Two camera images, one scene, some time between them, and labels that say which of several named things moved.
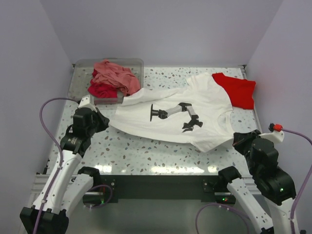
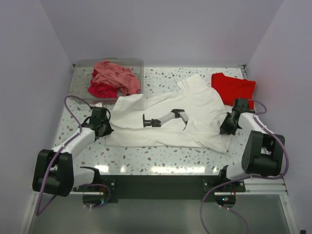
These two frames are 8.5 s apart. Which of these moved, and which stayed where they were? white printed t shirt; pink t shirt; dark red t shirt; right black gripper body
Moved: white printed t shirt; right black gripper body
Stayed: pink t shirt; dark red t shirt
